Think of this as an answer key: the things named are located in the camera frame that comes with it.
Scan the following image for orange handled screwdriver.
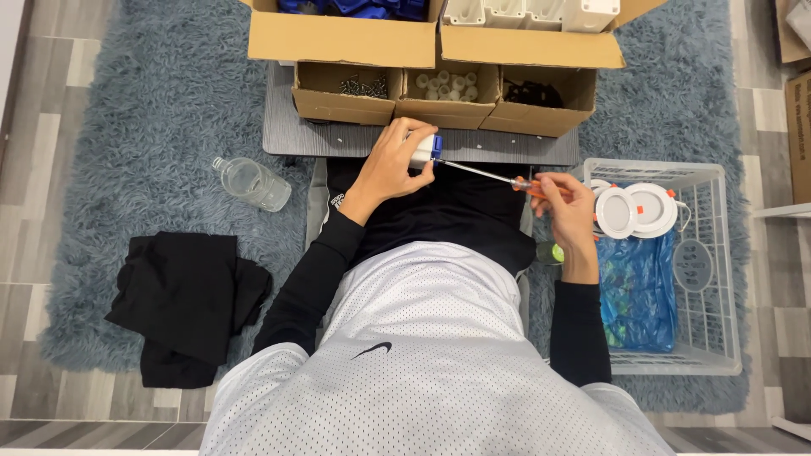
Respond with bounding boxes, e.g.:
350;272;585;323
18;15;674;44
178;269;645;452
433;158;574;199

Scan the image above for row of white plastic housings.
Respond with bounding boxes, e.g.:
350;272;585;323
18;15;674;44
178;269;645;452
441;0;622;34

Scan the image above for white plastic basket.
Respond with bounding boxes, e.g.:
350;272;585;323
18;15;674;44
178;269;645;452
573;157;744;377

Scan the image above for brown cardboard carton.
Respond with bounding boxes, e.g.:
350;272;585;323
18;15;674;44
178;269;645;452
784;70;811;205

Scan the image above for person's left hand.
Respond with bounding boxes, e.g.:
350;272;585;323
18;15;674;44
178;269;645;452
341;117;439;226

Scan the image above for person's right hand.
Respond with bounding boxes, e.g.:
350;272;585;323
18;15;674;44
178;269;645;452
530;172;600;285

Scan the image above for large cardboard box, white housings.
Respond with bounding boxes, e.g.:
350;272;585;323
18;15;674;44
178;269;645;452
437;0;670;70

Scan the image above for blue-grey shaggy rug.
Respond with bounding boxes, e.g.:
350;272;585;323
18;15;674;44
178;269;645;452
38;0;752;416

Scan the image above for black trousers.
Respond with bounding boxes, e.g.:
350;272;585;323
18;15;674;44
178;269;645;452
322;158;539;277

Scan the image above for white mesh jersey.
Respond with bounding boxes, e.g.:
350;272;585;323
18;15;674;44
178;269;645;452
199;241;676;456

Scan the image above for green capped bottle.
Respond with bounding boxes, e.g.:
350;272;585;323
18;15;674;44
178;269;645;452
535;241;566;267

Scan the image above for pile of black clips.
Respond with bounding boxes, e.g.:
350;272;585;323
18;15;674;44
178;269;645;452
502;79;565;109

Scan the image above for blue plastic bag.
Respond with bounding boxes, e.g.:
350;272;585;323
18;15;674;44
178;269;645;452
595;229;679;354

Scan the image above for cardboard box with white bag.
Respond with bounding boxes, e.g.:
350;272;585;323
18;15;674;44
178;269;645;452
774;0;811;65

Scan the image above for large cardboard box, blue parts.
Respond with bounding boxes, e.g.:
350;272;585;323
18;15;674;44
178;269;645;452
239;0;446;70

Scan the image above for small cardboard box with screws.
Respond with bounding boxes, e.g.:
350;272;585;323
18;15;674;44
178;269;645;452
291;61;404;127

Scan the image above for clear plastic bottle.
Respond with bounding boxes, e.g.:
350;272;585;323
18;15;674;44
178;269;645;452
212;156;294;214

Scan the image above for pile of white plastic caps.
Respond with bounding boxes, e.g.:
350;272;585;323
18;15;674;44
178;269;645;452
415;70;480;103

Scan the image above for pile of metal screws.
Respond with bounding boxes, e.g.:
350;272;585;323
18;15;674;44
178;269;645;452
336;73;389;100

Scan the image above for black folded cloth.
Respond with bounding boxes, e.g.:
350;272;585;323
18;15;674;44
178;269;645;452
104;231;274;390

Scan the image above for white shelf board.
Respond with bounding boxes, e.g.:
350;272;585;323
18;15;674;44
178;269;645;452
753;202;811;220

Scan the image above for grey lap table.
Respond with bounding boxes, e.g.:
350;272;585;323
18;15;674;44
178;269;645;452
262;61;581;167

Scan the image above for small cardboard box with clips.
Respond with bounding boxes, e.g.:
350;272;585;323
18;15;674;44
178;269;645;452
479;63;598;139

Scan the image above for heap of blue plastic parts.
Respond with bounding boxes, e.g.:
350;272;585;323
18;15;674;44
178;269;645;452
277;0;432;22

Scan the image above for small cardboard box with caps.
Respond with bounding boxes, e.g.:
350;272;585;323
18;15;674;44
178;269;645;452
394;60;501;131

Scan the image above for white and blue plastic part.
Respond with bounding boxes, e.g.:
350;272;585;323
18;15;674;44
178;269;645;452
408;133;444;171

